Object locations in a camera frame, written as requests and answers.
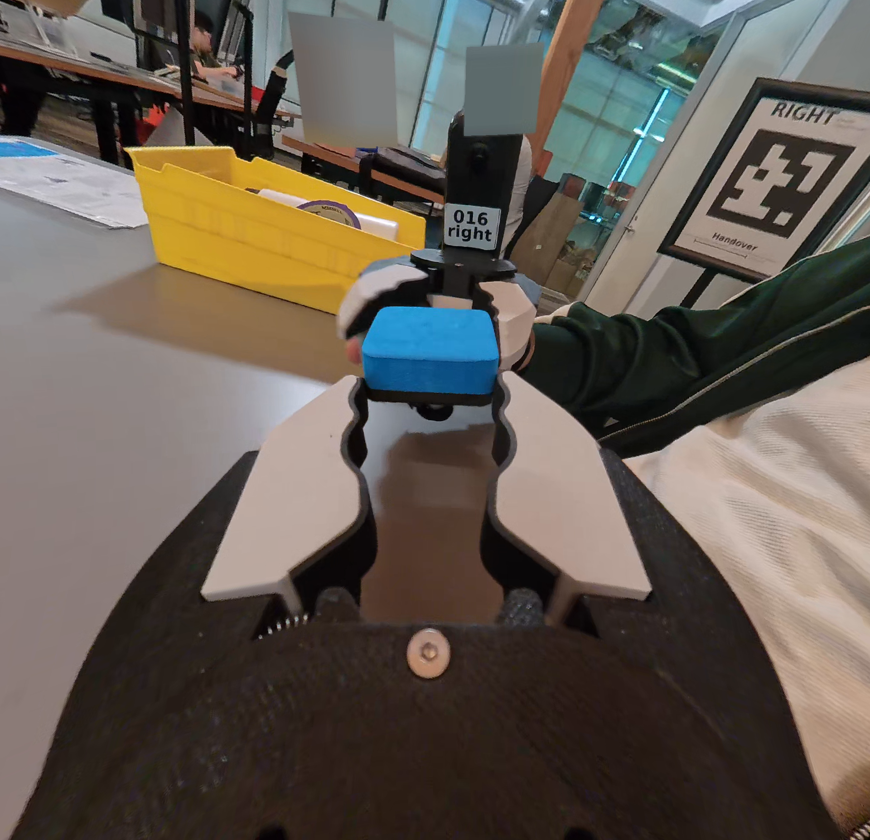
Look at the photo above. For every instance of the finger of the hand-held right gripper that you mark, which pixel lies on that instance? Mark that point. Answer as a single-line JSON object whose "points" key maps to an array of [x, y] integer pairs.
{"points": [[516, 323], [374, 289]]}

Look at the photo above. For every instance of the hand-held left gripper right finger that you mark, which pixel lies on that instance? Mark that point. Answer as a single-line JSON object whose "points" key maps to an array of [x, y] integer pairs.
{"points": [[571, 507]]}

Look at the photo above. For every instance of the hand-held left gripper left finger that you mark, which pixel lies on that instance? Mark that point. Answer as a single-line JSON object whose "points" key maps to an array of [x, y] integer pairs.
{"points": [[285, 500]]}

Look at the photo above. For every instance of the blue black whiteboard eraser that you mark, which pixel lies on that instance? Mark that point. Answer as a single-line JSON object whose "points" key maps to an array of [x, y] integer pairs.
{"points": [[428, 344]]}

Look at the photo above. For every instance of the yellow plastic bin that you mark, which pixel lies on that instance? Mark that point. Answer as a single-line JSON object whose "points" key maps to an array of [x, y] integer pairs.
{"points": [[224, 242]]}

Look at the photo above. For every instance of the person's right forearm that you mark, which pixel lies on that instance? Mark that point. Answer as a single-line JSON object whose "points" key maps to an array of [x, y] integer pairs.
{"points": [[680, 350]]}

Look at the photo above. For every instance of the grey desk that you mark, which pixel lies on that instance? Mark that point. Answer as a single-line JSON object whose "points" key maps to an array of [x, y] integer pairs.
{"points": [[136, 446]]}

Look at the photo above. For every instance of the person's right hand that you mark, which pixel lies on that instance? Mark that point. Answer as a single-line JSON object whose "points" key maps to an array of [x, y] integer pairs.
{"points": [[353, 350]]}

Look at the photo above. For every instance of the white paper roll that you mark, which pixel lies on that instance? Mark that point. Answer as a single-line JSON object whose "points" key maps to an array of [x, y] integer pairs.
{"points": [[377, 227]]}

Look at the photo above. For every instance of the black backpack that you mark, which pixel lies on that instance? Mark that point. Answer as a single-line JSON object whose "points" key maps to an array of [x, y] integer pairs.
{"points": [[408, 164]]}

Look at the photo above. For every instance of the purple tape roll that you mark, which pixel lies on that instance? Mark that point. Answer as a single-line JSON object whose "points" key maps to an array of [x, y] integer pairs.
{"points": [[350, 218]]}

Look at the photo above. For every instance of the brown cardboard box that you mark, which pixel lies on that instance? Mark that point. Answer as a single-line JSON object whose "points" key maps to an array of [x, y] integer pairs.
{"points": [[544, 235]]}

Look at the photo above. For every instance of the brown wooden table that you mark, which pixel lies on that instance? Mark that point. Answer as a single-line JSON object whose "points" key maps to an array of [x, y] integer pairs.
{"points": [[136, 79], [326, 148]]}

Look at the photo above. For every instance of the wooden pillar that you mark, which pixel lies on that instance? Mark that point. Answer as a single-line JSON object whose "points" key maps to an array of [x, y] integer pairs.
{"points": [[578, 38]]}

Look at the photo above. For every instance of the black office chair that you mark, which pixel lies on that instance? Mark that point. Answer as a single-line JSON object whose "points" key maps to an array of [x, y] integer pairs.
{"points": [[275, 99]]}

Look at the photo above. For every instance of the framed marker sign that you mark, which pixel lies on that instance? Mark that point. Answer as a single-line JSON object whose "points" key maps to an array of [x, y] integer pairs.
{"points": [[775, 181]]}

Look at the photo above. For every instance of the black vertical pole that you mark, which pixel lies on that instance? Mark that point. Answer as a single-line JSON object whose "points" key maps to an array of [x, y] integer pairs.
{"points": [[183, 51]]}

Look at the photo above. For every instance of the white blue printed sheet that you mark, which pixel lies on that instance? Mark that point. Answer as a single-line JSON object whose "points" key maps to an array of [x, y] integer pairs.
{"points": [[68, 181]]}

